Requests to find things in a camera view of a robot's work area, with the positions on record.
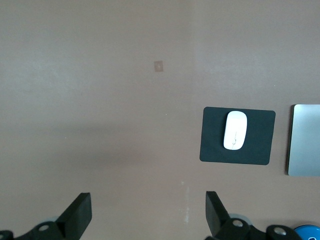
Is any black mouse pad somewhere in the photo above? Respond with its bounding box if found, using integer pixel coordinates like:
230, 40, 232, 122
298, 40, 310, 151
198, 106, 277, 166

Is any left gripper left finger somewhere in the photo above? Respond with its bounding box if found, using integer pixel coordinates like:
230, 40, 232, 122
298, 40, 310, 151
55, 192, 93, 240

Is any white computer mouse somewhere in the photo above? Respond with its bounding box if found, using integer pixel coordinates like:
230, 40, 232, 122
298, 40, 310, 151
222, 110, 249, 151

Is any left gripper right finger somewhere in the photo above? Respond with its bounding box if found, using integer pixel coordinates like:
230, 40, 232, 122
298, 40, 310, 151
205, 190, 231, 238

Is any silver closed laptop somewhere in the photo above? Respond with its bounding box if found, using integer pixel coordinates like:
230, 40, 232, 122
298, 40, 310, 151
285, 103, 320, 177

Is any blue desk lamp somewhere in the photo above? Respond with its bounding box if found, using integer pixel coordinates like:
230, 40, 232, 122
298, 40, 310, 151
291, 224, 320, 240

